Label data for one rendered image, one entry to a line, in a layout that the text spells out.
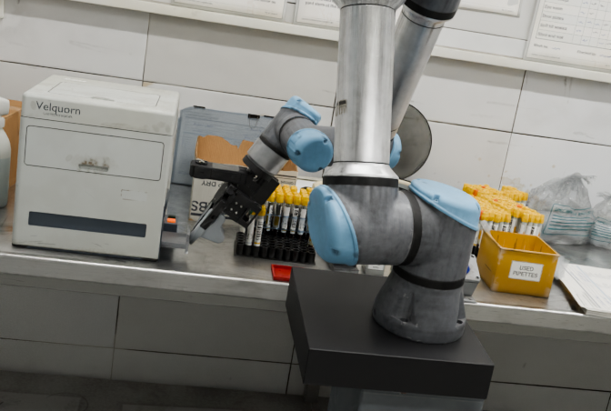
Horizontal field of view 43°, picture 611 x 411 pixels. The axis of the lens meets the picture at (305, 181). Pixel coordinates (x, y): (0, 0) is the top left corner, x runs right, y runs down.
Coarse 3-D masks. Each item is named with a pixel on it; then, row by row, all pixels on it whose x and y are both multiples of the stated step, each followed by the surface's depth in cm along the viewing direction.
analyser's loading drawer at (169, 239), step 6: (162, 234) 157; (168, 234) 158; (174, 234) 158; (180, 234) 159; (186, 234) 156; (162, 240) 153; (168, 240) 154; (174, 240) 154; (180, 240) 155; (186, 240) 153; (168, 246) 154; (174, 246) 154; (180, 246) 154; (186, 246) 154; (186, 252) 154
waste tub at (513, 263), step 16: (496, 240) 178; (512, 240) 178; (528, 240) 178; (480, 256) 176; (496, 256) 166; (512, 256) 165; (528, 256) 165; (544, 256) 166; (480, 272) 175; (496, 272) 166; (512, 272) 166; (528, 272) 166; (544, 272) 166; (496, 288) 167; (512, 288) 167; (528, 288) 167; (544, 288) 167
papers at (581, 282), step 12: (576, 276) 181; (588, 276) 183; (600, 276) 184; (576, 288) 173; (588, 288) 174; (600, 288) 176; (576, 300) 165; (588, 300) 167; (600, 300) 168; (588, 312) 162; (600, 312) 162
